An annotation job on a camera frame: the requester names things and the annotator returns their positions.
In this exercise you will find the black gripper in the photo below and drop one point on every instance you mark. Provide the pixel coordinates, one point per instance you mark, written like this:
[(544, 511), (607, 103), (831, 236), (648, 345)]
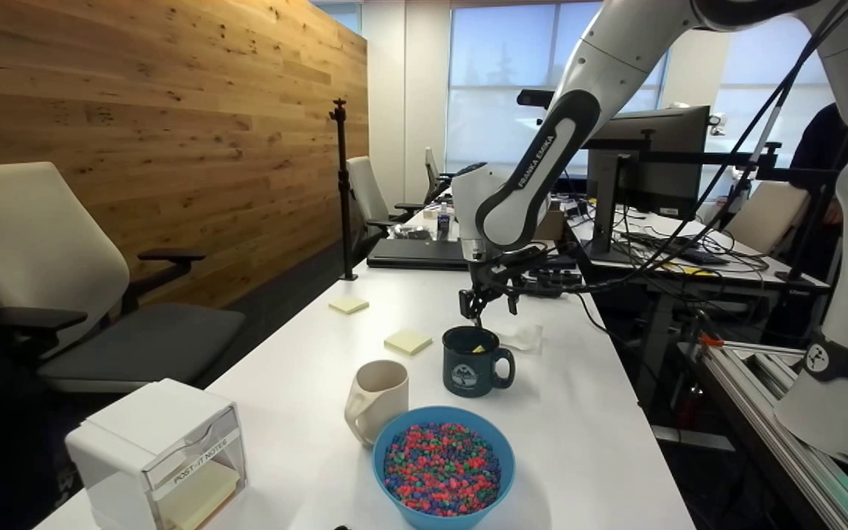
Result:
[(530, 273)]

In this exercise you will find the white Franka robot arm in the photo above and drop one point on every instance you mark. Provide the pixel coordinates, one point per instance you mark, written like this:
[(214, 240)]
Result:
[(589, 59)]

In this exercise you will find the dark blue mug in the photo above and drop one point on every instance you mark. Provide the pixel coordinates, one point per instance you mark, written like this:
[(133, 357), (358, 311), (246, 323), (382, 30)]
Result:
[(473, 361)]

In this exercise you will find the black laptop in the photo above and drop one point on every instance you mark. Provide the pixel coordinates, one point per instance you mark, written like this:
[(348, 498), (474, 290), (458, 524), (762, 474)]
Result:
[(413, 255)]

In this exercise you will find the yellow sticky note pad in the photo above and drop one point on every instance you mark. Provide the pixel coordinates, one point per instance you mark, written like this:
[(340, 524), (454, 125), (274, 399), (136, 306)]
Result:
[(407, 339), (348, 305)]

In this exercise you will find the beige ceramic mug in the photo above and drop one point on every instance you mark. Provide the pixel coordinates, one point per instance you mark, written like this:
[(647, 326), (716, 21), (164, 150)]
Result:
[(379, 392)]

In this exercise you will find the colourful beads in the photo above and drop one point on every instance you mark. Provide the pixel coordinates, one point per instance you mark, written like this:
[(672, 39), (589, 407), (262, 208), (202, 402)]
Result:
[(441, 470)]

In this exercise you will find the black tripod pole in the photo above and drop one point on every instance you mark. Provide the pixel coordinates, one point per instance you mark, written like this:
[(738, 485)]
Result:
[(343, 186)]

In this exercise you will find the blue bowl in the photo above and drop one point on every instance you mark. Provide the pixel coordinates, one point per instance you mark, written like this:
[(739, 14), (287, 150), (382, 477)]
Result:
[(391, 495)]

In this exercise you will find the dark computer monitor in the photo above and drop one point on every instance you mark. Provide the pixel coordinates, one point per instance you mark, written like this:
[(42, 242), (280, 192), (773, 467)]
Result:
[(654, 156)]

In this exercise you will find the beige office chair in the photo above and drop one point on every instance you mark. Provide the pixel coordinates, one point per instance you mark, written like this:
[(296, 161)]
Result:
[(766, 217)]

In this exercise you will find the yellow note stack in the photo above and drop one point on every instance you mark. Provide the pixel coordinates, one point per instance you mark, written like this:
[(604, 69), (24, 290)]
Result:
[(198, 495)]

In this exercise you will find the person in dark clothing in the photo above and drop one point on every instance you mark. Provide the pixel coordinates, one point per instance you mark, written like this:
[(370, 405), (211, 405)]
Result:
[(823, 147)]

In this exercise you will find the clear acrylic box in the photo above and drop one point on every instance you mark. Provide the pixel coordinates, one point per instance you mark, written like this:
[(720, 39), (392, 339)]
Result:
[(149, 442)]

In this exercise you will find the white grey office chair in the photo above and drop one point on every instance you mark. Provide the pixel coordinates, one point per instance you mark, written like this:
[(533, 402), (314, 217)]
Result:
[(30, 255)]

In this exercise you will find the black camera bar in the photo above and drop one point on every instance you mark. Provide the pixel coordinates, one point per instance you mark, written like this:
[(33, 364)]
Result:
[(533, 97)]

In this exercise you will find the aluminium rail frame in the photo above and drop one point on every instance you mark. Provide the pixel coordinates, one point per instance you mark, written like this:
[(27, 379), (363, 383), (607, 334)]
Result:
[(778, 412)]

